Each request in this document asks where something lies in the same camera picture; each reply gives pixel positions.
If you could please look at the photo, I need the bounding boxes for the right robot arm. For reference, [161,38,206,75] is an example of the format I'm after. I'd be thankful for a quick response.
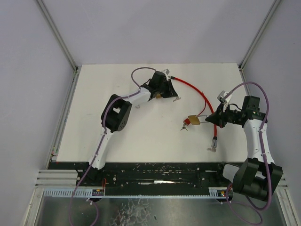
[206,96,283,202]

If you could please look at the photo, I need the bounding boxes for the red cable lock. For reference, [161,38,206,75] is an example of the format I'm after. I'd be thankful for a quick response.
[170,76,218,152]

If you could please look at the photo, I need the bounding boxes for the left aluminium frame post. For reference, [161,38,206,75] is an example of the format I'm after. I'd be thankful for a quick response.
[35,0,79,71]

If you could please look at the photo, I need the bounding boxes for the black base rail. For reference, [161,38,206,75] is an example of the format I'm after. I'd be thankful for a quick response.
[76,162,230,196]

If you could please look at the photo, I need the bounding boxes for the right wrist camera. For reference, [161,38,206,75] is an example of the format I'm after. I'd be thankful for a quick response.
[217,90,232,111]

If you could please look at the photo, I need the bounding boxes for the aluminium frame post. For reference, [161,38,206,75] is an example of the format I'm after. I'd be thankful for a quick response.
[35,0,79,71]
[238,0,282,72]

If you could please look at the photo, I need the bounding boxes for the right aluminium frame post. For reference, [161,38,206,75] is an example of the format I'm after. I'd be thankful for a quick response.
[238,0,282,72]

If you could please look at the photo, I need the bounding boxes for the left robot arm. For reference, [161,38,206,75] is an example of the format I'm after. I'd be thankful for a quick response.
[89,67,179,170]

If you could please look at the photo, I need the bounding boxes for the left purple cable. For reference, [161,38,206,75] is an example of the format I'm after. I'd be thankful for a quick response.
[68,67,157,226]

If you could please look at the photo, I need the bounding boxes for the large brass padlock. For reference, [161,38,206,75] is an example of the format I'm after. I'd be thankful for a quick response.
[188,115,207,126]

